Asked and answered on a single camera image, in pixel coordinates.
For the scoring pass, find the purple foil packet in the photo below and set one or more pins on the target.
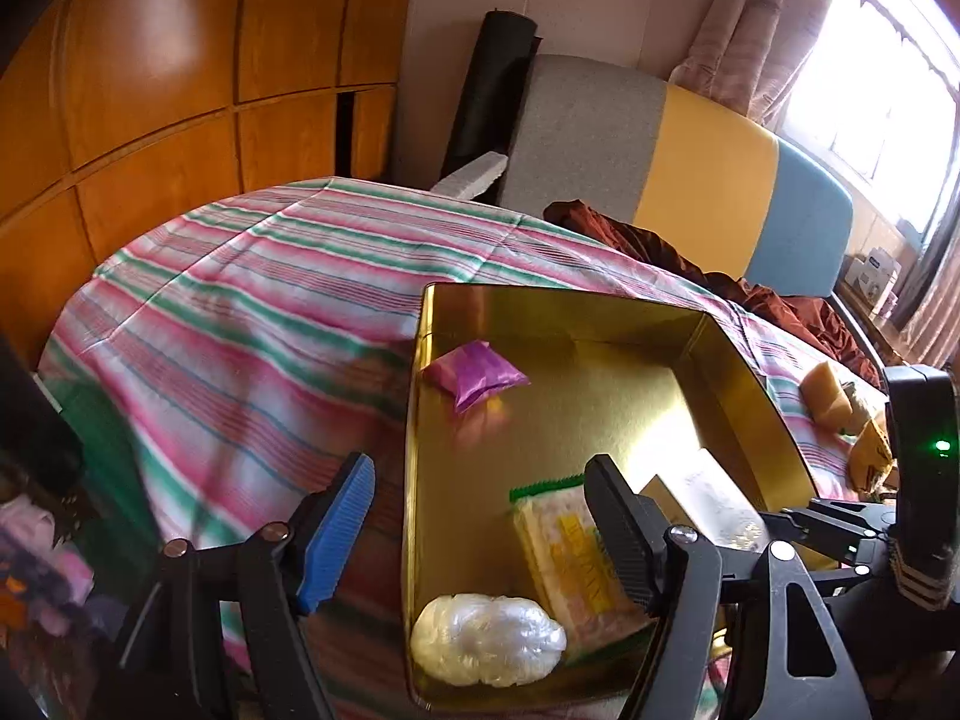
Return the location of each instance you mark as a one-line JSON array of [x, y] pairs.
[[472, 375]]

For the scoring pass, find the grey sponge roll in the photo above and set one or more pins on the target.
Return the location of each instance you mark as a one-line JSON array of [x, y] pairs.
[[859, 405]]

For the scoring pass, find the pink curtain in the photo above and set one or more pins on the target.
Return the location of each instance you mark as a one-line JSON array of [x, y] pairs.
[[750, 30], [937, 292]]

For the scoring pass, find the green-edged snack packet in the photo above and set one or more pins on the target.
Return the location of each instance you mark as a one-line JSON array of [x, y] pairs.
[[555, 547]]

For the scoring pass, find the white foam piece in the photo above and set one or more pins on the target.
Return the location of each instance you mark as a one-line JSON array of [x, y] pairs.
[[472, 176]]

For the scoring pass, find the window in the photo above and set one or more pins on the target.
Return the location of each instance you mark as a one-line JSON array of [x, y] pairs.
[[862, 90]]

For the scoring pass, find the wooden wardrobe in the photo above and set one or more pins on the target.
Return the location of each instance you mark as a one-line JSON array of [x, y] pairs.
[[150, 52]]

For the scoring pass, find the metal tin box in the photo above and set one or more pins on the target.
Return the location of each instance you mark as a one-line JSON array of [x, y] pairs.
[[600, 390]]

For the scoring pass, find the colourful cloth pile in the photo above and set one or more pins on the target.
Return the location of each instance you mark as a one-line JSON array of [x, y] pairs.
[[37, 577]]

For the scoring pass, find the grey yellow blue headboard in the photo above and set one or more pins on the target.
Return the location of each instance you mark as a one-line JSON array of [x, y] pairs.
[[712, 165]]

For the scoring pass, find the reddish brown blanket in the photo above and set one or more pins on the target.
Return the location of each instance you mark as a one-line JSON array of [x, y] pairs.
[[795, 315]]

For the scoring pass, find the white carton box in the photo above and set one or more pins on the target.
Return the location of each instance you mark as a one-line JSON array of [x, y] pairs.
[[870, 274]]

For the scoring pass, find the small pink container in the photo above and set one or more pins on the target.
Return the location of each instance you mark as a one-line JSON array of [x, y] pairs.
[[889, 304]]

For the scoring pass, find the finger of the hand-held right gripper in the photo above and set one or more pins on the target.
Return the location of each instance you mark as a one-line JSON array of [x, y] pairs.
[[855, 510], [840, 540]]

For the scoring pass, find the dark bulky object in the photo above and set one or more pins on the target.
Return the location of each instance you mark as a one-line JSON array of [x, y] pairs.
[[37, 420]]

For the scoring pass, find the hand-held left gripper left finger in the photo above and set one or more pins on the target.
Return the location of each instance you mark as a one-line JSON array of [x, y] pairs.
[[337, 532]]

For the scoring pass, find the striped bed sheet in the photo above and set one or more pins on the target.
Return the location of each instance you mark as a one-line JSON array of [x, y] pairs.
[[225, 300]]

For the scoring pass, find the large yellow sponge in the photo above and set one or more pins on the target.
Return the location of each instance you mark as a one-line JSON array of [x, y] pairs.
[[825, 390]]

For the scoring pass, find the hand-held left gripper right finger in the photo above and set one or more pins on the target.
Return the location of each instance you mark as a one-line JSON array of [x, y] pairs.
[[622, 540]]

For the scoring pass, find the black rolled mat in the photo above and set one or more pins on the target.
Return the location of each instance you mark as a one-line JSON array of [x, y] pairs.
[[487, 90]]

